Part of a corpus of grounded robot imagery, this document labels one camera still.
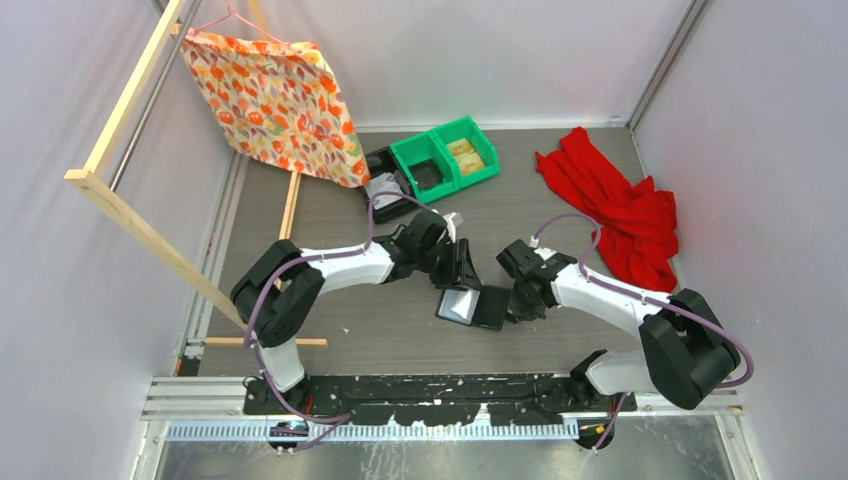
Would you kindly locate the pink hanger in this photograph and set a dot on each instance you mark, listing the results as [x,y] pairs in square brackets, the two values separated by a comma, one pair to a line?
[246,20]

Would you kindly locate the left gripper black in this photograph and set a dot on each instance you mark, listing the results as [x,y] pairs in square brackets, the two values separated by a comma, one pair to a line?
[460,272]

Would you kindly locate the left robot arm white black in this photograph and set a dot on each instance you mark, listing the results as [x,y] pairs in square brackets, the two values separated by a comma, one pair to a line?
[275,296]

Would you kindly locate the green bin with yellow packets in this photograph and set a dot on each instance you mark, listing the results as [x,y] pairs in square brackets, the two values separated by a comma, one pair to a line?
[467,127]

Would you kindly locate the green bin with dark item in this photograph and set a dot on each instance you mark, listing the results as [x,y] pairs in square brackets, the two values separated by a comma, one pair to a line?
[421,147]

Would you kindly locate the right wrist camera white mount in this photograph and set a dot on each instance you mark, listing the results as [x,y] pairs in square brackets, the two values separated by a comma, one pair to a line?
[544,252]

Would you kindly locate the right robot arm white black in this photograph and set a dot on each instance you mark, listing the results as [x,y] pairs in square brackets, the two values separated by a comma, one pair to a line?
[683,354]

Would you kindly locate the black leather card holder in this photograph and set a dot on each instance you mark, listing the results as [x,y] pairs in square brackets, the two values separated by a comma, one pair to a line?
[484,308]

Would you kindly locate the floral fabric bag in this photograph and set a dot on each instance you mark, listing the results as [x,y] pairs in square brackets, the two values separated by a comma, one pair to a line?
[279,103]

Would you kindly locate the yellow packets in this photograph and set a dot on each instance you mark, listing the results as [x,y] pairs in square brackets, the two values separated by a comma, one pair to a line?
[467,158]

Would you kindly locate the white cards in tray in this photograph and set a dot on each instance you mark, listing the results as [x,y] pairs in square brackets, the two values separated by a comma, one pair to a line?
[383,190]

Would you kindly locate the red cloth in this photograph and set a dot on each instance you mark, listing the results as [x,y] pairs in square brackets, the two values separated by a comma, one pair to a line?
[638,221]

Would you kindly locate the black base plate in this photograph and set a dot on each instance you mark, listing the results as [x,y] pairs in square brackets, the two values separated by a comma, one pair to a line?
[529,399]

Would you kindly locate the wooden rack frame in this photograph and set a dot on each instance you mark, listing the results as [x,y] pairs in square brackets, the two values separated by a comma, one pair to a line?
[115,173]

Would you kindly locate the dark item in bin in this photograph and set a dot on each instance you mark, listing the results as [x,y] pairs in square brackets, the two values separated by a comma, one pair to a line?
[426,175]

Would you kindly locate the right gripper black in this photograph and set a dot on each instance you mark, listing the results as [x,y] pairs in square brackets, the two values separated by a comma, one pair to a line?
[523,312]

